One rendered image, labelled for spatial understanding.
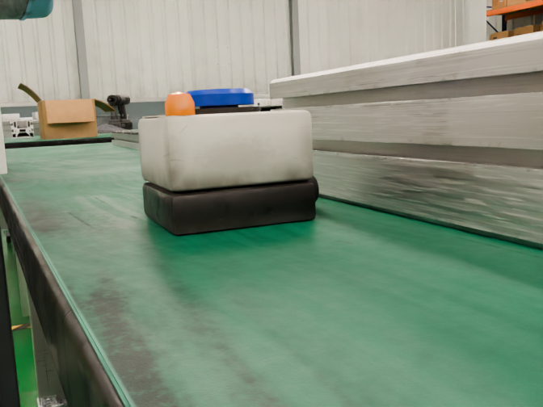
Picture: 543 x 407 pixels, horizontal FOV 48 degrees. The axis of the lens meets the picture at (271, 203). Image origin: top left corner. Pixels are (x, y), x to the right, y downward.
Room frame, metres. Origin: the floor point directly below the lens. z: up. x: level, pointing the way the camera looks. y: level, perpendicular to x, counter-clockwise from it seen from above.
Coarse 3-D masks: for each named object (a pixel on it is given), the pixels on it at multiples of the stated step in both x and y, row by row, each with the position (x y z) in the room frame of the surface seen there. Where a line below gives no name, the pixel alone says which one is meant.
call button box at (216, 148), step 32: (160, 128) 0.31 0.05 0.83; (192, 128) 0.31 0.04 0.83; (224, 128) 0.31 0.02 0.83; (256, 128) 0.32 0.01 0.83; (288, 128) 0.33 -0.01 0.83; (160, 160) 0.32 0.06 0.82; (192, 160) 0.31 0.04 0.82; (224, 160) 0.31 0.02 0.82; (256, 160) 0.32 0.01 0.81; (288, 160) 0.33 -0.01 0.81; (160, 192) 0.33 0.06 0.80; (192, 192) 0.31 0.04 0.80; (224, 192) 0.31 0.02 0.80; (256, 192) 0.32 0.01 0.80; (288, 192) 0.32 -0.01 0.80; (160, 224) 0.33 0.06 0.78; (192, 224) 0.30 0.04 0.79; (224, 224) 0.31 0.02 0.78; (256, 224) 0.32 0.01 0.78
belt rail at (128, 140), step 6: (114, 138) 1.58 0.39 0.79; (120, 138) 1.44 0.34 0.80; (126, 138) 1.36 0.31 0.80; (132, 138) 1.29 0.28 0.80; (138, 138) 1.22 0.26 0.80; (114, 144) 1.54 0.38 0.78; (120, 144) 1.44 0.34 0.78; (126, 144) 1.37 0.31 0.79; (132, 144) 1.30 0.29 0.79; (138, 144) 1.23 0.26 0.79
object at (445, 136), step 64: (384, 64) 0.34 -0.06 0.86; (448, 64) 0.29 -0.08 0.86; (512, 64) 0.25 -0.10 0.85; (320, 128) 0.41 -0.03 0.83; (384, 128) 0.34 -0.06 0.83; (448, 128) 0.29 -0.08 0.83; (512, 128) 0.25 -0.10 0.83; (320, 192) 0.42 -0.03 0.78; (384, 192) 0.34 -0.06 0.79; (448, 192) 0.29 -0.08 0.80; (512, 192) 0.25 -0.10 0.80
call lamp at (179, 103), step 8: (168, 96) 0.31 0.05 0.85; (176, 96) 0.31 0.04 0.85; (184, 96) 0.31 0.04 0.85; (168, 104) 0.31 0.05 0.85; (176, 104) 0.31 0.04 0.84; (184, 104) 0.31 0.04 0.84; (192, 104) 0.31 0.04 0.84; (168, 112) 0.31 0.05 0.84; (176, 112) 0.31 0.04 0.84; (184, 112) 0.31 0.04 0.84; (192, 112) 0.31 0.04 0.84
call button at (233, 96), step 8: (232, 88) 0.34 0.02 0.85; (240, 88) 0.34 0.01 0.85; (192, 96) 0.34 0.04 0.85; (200, 96) 0.33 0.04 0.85; (208, 96) 0.33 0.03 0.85; (216, 96) 0.33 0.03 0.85; (224, 96) 0.33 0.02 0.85; (232, 96) 0.34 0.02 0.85; (240, 96) 0.34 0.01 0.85; (248, 96) 0.34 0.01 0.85; (200, 104) 0.33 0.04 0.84; (208, 104) 0.33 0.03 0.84; (216, 104) 0.33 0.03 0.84; (224, 104) 0.33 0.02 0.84; (232, 104) 0.34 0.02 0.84; (240, 104) 0.35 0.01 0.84; (248, 104) 0.36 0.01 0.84
